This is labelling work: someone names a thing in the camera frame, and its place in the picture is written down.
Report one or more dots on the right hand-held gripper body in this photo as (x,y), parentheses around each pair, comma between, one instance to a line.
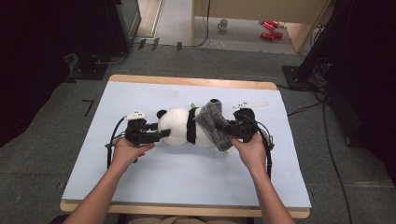
(247,127)

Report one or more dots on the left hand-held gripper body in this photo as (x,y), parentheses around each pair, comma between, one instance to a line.
(135,132)

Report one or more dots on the grey fuzzy cloth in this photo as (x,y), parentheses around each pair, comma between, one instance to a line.
(213,124)

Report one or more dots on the panda plush toy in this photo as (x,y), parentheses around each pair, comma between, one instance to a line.
(176,126)

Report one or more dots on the person's left hand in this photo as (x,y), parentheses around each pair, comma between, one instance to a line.
(124,155)

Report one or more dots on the person's right hand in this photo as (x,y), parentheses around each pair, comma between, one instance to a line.
(253,154)

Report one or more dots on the wooden table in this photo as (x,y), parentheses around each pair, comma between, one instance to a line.
(186,81)

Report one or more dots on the light blue table mat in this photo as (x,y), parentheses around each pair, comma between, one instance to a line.
(186,186)

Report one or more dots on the black stand with base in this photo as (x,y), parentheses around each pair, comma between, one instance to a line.
(299,77)

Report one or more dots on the black stand base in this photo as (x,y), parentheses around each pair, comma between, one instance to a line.
(90,71)

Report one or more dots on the black tape strip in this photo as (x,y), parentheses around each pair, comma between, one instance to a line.
(179,46)
(155,44)

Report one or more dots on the red can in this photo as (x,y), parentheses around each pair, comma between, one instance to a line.
(267,25)
(275,23)
(267,35)
(278,34)

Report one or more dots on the beige mug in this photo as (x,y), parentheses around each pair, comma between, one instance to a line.
(222,25)

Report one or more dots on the dark cabinet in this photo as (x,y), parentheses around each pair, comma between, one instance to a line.
(127,21)

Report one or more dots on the light wooden desk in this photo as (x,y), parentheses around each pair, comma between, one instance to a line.
(249,9)

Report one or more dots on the dark curtain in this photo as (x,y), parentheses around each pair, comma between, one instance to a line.
(25,62)
(373,77)

